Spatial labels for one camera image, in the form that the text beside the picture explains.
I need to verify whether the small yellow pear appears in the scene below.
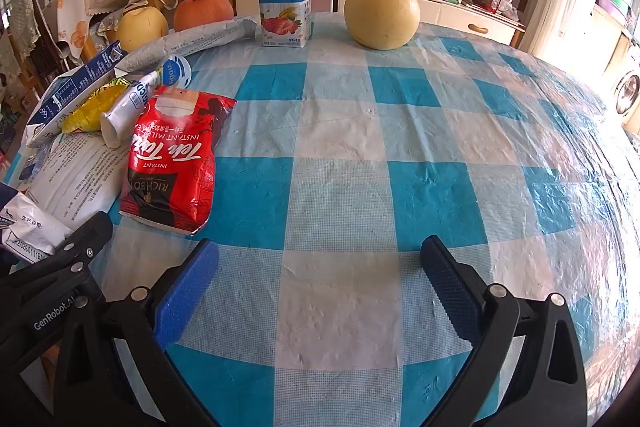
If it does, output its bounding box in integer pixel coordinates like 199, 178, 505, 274
116, 7, 169, 54

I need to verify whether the blue checked tablecloth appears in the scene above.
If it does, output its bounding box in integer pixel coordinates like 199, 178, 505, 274
0, 12, 636, 427

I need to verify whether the red instant drink pouch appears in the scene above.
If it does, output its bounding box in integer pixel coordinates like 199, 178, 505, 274
119, 86, 237, 235

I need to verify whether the crumpled blue white carton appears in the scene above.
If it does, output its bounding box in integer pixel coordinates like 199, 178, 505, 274
25, 41, 128, 145

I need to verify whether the yellow green snack packet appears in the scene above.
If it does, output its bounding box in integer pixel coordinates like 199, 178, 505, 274
61, 77, 132, 135

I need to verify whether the large white printed packet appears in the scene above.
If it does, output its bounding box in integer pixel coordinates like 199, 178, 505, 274
22, 134, 132, 230

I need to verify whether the long white printed wrapper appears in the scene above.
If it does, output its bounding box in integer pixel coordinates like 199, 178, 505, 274
116, 17, 257, 72

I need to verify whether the large yellow pear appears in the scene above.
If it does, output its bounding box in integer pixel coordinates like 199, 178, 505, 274
344, 0, 421, 51

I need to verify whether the white low cabinet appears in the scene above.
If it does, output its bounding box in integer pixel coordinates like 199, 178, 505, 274
217, 0, 526, 48

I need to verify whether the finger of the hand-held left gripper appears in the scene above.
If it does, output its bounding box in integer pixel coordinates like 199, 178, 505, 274
52, 211, 114, 275

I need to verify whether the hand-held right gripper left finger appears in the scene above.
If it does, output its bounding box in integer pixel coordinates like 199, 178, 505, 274
52, 238, 220, 427

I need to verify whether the white blue squeeze tube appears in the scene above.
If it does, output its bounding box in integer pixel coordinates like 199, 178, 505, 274
100, 54, 193, 149

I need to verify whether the orange red apple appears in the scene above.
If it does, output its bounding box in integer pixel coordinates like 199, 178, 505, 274
173, 0, 235, 32

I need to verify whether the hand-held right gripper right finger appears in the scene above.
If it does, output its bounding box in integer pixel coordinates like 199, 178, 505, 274
421, 235, 588, 427

